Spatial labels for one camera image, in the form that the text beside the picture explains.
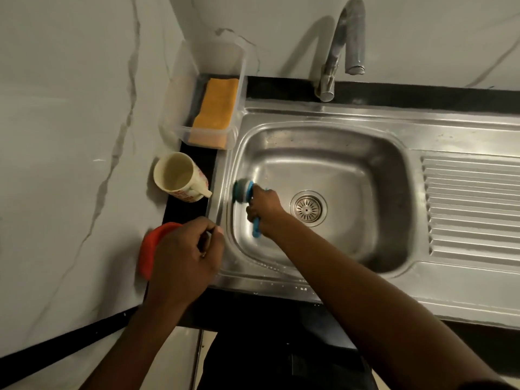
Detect person's left hand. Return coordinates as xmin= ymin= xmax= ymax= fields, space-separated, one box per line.
xmin=144 ymin=216 xmax=225 ymax=315

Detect person's right hand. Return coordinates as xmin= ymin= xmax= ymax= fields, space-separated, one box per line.
xmin=245 ymin=187 xmax=291 ymax=240

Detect blue brush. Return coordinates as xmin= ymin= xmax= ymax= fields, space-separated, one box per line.
xmin=232 ymin=178 xmax=269 ymax=239

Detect stainless steel sink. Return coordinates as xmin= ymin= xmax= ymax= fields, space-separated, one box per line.
xmin=205 ymin=97 xmax=520 ymax=332

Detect orange sponge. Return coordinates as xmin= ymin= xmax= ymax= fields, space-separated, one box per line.
xmin=188 ymin=78 xmax=241 ymax=150

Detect person's right forearm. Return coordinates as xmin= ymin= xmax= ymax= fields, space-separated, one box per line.
xmin=272 ymin=214 xmax=515 ymax=390

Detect person's left forearm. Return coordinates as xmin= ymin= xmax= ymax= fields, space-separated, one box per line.
xmin=81 ymin=302 xmax=187 ymax=390

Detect person's black clothing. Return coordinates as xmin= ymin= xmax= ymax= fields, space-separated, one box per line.
xmin=197 ymin=304 xmax=379 ymax=390

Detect red round soap tub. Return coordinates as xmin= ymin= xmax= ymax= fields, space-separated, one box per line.
xmin=138 ymin=222 xmax=184 ymax=281

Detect round metal drain strainer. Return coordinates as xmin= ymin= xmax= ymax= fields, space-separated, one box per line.
xmin=289 ymin=190 xmax=328 ymax=228

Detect cream floral mug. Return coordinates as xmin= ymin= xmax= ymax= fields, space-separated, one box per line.
xmin=153 ymin=152 xmax=213 ymax=203

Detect grey metal appliance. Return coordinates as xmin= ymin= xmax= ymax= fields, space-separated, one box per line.
xmin=0 ymin=327 xmax=220 ymax=390

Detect clear plastic container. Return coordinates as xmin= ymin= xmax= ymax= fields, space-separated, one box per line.
xmin=158 ymin=39 xmax=249 ymax=151

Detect chrome faucet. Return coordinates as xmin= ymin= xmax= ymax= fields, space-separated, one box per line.
xmin=315 ymin=0 xmax=366 ymax=103

